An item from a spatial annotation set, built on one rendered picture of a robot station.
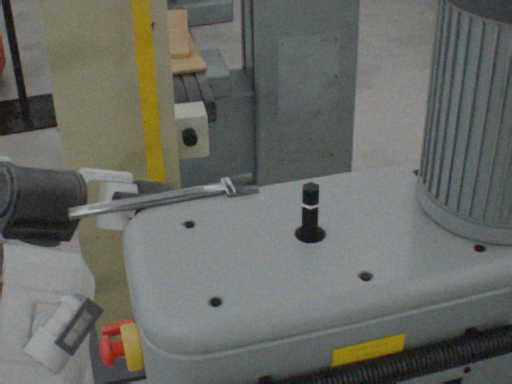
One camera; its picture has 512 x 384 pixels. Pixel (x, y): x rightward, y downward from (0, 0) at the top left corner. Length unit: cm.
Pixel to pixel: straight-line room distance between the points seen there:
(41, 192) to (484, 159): 72
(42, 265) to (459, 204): 69
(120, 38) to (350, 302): 189
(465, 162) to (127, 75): 191
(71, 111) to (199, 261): 187
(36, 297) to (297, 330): 57
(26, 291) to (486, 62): 81
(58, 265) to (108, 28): 142
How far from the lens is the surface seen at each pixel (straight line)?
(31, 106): 549
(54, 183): 129
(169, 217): 95
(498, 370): 108
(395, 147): 481
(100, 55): 262
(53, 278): 128
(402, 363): 89
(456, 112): 87
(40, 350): 118
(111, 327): 108
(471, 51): 83
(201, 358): 82
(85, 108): 270
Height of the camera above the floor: 245
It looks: 34 degrees down
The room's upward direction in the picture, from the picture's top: 1 degrees counter-clockwise
